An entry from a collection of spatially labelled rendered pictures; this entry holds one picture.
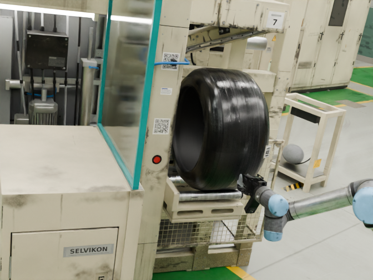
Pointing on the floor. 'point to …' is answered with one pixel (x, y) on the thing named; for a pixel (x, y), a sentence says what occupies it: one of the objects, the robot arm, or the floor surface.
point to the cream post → (143, 264)
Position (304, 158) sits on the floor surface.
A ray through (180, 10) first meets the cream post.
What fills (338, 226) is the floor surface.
